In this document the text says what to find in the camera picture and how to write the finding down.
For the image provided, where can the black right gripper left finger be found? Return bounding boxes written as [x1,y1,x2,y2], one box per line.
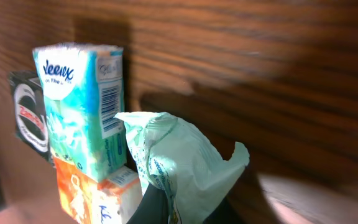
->
[127,184,169,224]

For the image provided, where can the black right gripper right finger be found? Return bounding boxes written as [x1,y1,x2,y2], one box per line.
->
[203,197,244,224]

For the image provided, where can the orange tissue pack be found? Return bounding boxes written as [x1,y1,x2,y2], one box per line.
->
[54,158,142,224]

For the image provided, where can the light blue wipes pack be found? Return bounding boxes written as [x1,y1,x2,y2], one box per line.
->
[116,112,249,224]

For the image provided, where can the teal tissue pack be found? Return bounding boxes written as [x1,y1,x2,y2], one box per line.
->
[32,42,126,182]

